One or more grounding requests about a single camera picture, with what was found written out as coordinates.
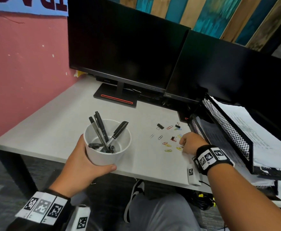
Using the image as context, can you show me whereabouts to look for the person's right hand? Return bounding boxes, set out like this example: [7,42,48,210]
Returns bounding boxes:
[179,132,210,155]

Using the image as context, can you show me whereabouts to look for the person's left hand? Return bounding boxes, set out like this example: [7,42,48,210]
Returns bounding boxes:
[49,134,118,198]

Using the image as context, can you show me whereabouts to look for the white paper cup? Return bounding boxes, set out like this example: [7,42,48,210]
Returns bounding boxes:
[83,119,132,167]

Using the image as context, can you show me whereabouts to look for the coloured paper clips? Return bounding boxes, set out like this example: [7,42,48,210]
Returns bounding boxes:
[149,125,186,153]

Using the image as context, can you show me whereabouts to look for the papers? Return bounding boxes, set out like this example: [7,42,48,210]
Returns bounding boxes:
[209,96,281,170]

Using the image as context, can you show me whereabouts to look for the person's right forearm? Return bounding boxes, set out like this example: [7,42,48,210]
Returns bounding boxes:
[207,164,281,231]

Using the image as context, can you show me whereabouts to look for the black mesh paper tray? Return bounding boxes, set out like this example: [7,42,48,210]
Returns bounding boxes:
[187,92,281,198]

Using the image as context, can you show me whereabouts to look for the black computer monitor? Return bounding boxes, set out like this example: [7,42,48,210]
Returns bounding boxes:
[67,0,192,109]
[164,30,281,104]

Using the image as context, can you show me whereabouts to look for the blue sign with maroon letters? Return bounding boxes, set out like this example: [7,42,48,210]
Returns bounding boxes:
[0,0,68,17]

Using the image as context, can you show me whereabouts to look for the black wrist strap with markers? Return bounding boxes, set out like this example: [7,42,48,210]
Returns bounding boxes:
[7,189,72,231]
[193,144,235,176]

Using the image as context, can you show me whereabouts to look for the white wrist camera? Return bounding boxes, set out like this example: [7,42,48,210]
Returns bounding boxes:
[65,205,91,231]
[187,163,203,187]

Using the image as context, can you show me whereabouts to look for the white drawstring cord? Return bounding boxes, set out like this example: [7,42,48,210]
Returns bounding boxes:
[123,179,146,224]

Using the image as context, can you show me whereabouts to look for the black cable bundle yellow ties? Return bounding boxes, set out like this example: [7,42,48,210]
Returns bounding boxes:
[190,192,216,211]

